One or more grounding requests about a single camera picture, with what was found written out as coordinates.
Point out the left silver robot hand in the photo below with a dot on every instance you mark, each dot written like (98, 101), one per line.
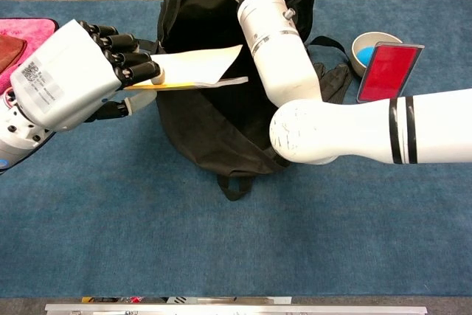
(70, 79)

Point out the white yellow Lexicon book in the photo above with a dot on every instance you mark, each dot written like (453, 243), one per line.
(199, 64)

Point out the black backpack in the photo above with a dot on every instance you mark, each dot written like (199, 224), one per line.
(206, 134)

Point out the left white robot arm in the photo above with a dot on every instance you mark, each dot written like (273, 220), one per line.
(18, 134)

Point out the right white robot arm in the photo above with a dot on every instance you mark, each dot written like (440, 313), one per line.
(332, 130)

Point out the pink towel black trim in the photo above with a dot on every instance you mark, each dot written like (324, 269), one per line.
(37, 32)

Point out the brown object on cloth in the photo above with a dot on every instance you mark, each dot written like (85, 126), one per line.
(11, 49)

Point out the beige bowl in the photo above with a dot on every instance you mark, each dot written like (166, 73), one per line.
(368, 38)

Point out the red pad clear case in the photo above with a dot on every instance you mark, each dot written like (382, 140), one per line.
(389, 71)

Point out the blue felt table cover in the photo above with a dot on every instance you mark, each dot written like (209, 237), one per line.
(236, 241)

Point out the aluminium profile rail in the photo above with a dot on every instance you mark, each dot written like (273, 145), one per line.
(236, 309)

